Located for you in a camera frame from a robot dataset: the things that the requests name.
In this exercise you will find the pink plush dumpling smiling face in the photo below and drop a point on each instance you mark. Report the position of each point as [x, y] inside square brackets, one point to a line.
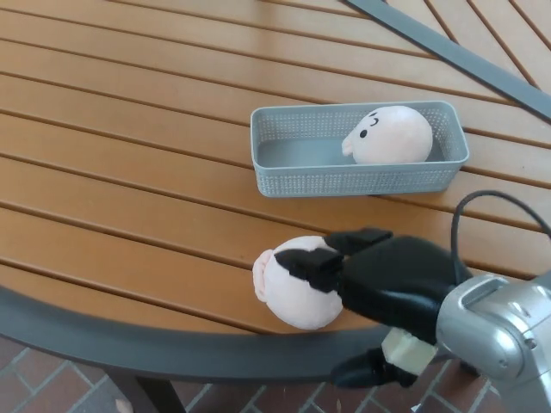
[396, 137]

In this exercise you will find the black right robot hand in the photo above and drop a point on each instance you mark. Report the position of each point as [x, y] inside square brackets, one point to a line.
[400, 279]

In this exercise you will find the grey perforated plastic basket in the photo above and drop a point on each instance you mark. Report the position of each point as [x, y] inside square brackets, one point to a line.
[344, 183]

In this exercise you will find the dark grey table leg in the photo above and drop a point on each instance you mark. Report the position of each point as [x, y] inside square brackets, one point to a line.
[148, 398]
[470, 370]

